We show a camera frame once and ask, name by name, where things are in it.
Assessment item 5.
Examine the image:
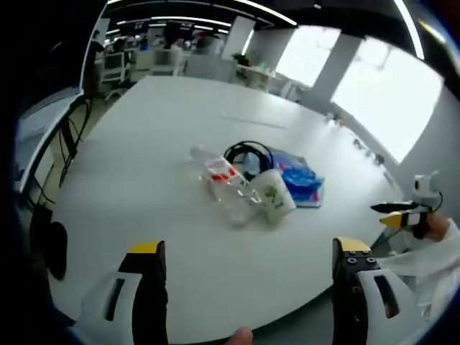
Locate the black cable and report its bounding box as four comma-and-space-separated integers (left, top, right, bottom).
224, 140, 276, 180

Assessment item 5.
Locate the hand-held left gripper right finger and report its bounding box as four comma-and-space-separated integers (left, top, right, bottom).
332, 236, 428, 345

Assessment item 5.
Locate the person's right hand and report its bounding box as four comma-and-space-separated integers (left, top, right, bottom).
418, 214, 451, 242

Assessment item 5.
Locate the black oval object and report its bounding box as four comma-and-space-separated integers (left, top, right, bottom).
46, 221, 69, 280

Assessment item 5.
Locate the white paper cup green print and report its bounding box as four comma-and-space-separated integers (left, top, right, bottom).
249, 170, 298, 222

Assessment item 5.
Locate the white side desk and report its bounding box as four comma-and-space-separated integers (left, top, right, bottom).
14, 88, 87, 195

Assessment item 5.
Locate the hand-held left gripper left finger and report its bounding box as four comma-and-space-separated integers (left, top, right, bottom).
73, 239, 169, 345

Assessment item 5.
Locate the blue and pink tissue packet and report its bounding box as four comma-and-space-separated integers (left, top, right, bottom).
276, 157, 325, 210

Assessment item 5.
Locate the white tabletop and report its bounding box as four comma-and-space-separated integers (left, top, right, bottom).
50, 77, 407, 342

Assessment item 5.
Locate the person's left hand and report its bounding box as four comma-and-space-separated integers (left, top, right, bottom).
229, 326, 254, 345

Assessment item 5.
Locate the clear packet with blue oval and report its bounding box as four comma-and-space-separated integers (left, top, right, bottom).
267, 146, 309, 170

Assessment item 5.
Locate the clear plastic bottle red label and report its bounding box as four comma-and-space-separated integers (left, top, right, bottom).
189, 145, 260, 226

